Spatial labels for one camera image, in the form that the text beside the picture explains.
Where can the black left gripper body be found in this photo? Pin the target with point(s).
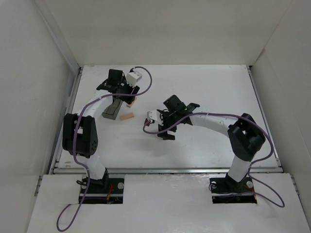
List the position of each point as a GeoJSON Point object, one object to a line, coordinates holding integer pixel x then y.
{"type": "Point", "coordinates": [129, 92]}

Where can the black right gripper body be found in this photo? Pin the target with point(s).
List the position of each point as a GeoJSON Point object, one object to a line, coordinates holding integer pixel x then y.
{"type": "Point", "coordinates": [164, 123]}

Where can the wooden block numbered 55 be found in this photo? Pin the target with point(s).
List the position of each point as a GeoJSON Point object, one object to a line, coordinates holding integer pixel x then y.
{"type": "Point", "coordinates": [127, 116]}

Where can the long light wooden block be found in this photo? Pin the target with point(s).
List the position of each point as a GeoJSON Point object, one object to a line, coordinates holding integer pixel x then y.
{"type": "Point", "coordinates": [131, 104]}

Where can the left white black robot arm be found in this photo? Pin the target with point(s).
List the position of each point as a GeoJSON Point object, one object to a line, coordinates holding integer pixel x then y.
{"type": "Point", "coordinates": [80, 136]}

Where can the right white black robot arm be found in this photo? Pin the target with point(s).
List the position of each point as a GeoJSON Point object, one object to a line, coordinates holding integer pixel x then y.
{"type": "Point", "coordinates": [244, 136]}

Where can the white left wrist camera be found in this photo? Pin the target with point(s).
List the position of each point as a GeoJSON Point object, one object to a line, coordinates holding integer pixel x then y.
{"type": "Point", "coordinates": [133, 77]}

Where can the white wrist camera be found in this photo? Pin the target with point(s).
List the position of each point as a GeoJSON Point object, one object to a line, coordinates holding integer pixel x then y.
{"type": "Point", "coordinates": [154, 117]}
{"type": "Point", "coordinates": [133, 77]}

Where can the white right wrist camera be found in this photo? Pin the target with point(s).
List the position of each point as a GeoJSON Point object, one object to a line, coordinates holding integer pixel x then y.
{"type": "Point", "coordinates": [154, 117]}

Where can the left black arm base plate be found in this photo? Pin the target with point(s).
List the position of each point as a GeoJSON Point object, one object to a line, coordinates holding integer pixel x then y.
{"type": "Point", "coordinates": [111, 187]}

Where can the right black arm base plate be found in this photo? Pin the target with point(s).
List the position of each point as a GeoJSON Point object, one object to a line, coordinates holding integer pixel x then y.
{"type": "Point", "coordinates": [226, 185]}

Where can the aluminium rail frame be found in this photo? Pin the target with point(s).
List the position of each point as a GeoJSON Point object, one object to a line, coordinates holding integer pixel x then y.
{"type": "Point", "coordinates": [132, 146]}

